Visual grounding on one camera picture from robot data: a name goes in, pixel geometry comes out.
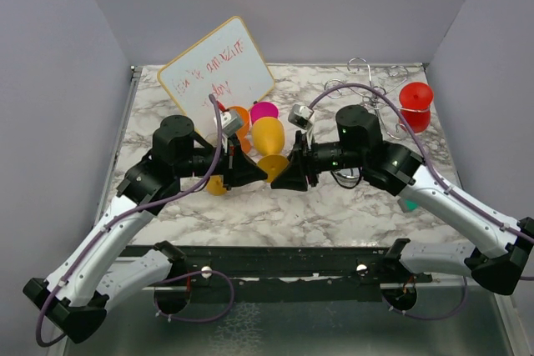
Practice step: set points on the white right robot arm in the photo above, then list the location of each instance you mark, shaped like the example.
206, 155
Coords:
498, 246

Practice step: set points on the chrome wine glass rack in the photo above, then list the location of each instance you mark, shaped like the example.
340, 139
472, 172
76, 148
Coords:
376, 99

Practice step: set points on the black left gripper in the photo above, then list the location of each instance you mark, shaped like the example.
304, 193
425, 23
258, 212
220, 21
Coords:
238, 167

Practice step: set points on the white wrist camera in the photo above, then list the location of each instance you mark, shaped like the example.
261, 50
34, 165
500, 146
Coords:
301, 116
231, 123

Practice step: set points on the orange plastic wine glass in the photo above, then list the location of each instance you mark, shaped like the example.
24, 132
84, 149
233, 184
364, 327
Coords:
243, 131

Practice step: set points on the yellow framed whiteboard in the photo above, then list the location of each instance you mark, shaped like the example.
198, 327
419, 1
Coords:
225, 63

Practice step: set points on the green grey eraser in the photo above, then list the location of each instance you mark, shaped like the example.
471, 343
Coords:
407, 206

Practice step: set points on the magenta plastic wine glass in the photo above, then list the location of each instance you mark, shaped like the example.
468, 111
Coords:
263, 110

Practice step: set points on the red plastic wine glass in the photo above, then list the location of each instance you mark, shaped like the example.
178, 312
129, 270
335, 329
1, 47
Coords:
415, 100

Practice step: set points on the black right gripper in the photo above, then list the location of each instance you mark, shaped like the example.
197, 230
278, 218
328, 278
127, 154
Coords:
301, 163

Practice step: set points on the yellow wine glass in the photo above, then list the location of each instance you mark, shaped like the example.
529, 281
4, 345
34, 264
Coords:
215, 185
268, 135

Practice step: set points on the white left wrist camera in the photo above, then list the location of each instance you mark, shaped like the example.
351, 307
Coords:
231, 123

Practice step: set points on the black front mounting rail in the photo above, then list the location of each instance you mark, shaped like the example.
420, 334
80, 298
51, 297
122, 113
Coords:
280, 275

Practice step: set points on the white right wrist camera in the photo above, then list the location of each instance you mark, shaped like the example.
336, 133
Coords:
301, 116

